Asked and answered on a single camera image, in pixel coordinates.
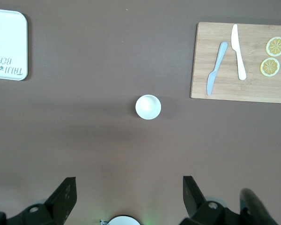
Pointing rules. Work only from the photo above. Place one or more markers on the white plastic knife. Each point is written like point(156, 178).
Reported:
point(238, 54)

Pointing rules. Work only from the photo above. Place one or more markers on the white IKEA cup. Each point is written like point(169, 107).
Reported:
point(148, 107)

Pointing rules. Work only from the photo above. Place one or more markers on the cream bear print tray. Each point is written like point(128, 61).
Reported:
point(7, 39)

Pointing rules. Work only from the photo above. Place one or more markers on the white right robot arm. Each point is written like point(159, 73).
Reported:
point(124, 221)

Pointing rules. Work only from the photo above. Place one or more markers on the bamboo cutting board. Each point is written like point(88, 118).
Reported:
point(253, 89)

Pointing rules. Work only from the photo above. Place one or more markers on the yellow lemon slice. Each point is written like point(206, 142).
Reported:
point(269, 66)
point(275, 46)

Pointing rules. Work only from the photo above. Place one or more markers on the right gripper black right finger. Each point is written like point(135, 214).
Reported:
point(196, 206)

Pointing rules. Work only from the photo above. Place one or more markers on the grey plastic knife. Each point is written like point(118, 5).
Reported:
point(216, 68)

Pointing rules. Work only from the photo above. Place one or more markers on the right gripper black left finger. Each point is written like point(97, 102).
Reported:
point(61, 204)

